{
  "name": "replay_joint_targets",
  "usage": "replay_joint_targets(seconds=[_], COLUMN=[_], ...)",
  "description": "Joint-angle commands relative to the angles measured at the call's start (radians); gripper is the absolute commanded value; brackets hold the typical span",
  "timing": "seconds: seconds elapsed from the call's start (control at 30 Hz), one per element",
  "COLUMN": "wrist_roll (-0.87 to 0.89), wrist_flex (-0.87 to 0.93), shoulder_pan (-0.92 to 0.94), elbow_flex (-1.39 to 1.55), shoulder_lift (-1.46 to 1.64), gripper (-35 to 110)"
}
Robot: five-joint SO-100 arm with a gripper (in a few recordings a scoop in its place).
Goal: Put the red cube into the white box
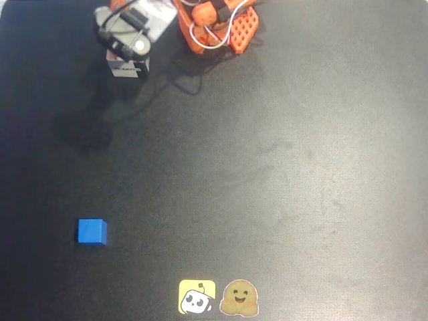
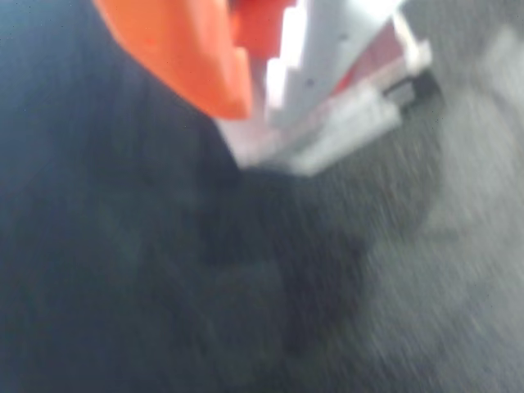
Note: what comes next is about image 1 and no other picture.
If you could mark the blue cube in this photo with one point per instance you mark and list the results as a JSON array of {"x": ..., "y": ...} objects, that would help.
[{"x": 91, "y": 231}]

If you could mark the white cardboard box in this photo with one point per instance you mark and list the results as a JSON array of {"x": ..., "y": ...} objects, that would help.
[{"x": 125, "y": 68}]

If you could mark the black gripper-mounted camera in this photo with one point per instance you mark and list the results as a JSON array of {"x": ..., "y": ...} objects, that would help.
[{"x": 123, "y": 36}]

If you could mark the hugging face sticker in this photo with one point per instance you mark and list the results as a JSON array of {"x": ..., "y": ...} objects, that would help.
[{"x": 239, "y": 297}]

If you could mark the orange and white robot arm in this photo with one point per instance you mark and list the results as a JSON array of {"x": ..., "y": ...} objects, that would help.
[{"x": 244, "y": 30}]

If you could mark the yellow robot sticker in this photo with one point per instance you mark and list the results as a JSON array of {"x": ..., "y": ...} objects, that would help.
[{"x": 192, "y": 296}]

